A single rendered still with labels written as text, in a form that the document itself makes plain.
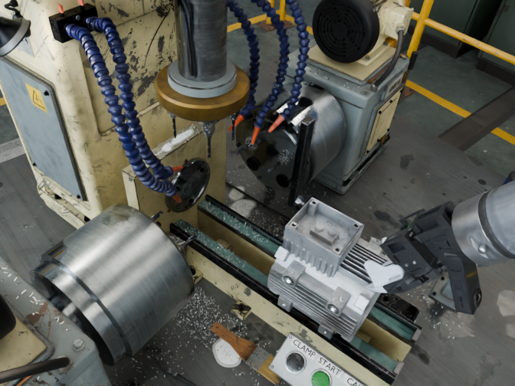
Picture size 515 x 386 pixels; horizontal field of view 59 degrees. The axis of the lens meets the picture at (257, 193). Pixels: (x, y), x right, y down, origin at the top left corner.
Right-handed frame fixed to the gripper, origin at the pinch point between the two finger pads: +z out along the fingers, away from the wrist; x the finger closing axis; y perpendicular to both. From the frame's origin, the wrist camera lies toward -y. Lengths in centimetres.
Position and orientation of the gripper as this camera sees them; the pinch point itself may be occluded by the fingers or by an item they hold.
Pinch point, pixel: (382, 279)
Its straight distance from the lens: 81.1
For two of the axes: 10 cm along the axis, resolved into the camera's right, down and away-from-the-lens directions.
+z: -4.5, 3.7, 8.1
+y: -6.6, -7.5, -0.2
